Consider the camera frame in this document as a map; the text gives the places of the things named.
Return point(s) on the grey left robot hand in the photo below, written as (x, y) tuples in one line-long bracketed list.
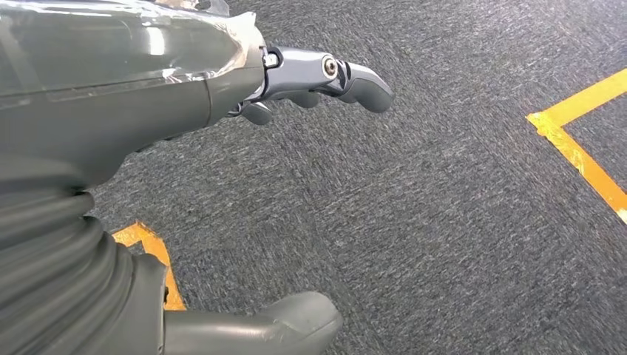
[(122, 122)]

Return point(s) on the yellow floor tape square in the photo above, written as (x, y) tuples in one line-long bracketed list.
[(578, 103), (156, 250)]

